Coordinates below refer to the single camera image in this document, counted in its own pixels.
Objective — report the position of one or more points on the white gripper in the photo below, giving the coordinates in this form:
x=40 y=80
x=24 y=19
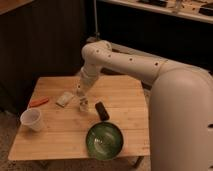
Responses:
x=86 y=82

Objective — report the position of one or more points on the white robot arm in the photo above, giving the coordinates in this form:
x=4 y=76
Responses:
x=180 y=105

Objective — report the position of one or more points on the wooden folding table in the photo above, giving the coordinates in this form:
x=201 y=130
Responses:
x=65 y=129

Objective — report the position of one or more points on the green bowl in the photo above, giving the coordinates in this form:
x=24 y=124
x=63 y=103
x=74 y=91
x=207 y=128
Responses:
x=104 y=141

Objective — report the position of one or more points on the white plastic cup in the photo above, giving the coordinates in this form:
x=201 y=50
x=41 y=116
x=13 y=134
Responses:
x=33 y=119

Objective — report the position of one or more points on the upper white shelf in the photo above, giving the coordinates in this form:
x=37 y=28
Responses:
x=188 y=9

